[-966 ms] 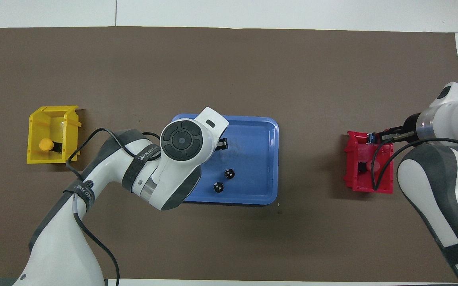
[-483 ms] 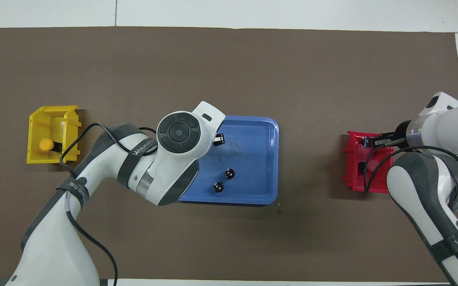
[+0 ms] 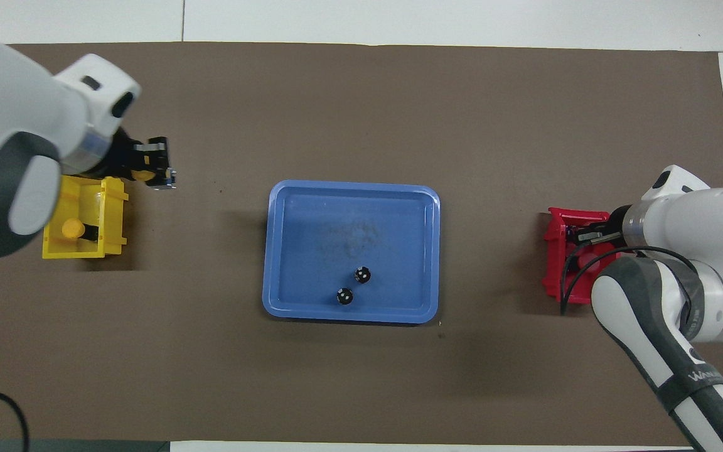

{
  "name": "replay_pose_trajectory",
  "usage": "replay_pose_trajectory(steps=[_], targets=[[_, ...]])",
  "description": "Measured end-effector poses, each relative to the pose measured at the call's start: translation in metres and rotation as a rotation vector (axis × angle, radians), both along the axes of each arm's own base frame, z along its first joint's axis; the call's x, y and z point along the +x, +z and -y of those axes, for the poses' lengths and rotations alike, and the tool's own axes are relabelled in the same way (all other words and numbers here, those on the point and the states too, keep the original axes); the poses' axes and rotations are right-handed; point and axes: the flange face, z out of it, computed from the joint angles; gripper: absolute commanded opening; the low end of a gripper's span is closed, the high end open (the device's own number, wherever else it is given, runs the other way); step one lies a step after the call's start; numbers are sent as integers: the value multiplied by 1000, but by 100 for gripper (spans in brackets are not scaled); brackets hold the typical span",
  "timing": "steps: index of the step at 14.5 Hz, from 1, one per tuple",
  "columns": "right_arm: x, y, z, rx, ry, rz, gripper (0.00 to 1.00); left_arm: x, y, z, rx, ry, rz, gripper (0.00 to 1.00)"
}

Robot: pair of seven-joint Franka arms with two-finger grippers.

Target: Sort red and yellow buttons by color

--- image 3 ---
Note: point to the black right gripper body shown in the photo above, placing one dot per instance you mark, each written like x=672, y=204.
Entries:
x=617, y=229

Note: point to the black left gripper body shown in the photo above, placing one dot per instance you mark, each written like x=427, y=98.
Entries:
x=124, y=160

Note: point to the red push button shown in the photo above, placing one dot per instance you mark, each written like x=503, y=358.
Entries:
x=590, y=262

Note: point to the yellow push button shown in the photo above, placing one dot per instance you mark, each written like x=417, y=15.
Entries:
x=73, y=228

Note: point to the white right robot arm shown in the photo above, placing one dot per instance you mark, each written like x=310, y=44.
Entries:
x=694, y=276

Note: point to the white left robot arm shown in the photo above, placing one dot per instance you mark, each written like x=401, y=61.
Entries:
x=10, y=144

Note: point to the red plastic bin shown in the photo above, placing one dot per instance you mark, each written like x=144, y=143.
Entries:
x=556, y=263

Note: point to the yellow plastic bin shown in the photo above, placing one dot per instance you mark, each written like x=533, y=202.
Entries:
x=107, y=220

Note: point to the blue plastic tray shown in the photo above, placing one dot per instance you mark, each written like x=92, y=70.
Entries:
x=311, y=251

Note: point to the black cylindrical capacitor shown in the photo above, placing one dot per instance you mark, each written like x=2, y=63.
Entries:
x=344, y=296
x=363, y=274

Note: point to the brown table mat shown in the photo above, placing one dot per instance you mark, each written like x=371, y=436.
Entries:
x=361, y=383

